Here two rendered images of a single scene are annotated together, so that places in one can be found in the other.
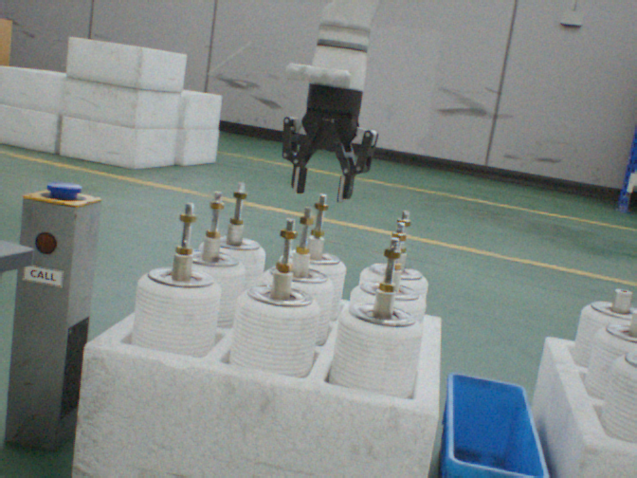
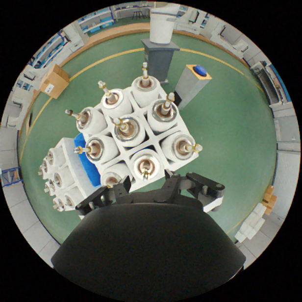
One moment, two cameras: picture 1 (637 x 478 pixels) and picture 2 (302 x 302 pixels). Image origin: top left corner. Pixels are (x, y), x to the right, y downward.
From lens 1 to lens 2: 1.08 m
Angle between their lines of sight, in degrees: 76
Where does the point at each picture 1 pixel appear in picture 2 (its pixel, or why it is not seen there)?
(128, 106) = (251, 225)
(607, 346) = (60, 171)
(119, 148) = (247, 220)
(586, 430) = (63, 143)
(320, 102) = (127, 215)
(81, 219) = (187, 71)
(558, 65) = not seen: hidden behind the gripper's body
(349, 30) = not seen: outside the picture
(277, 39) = not seen: hidden behind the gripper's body
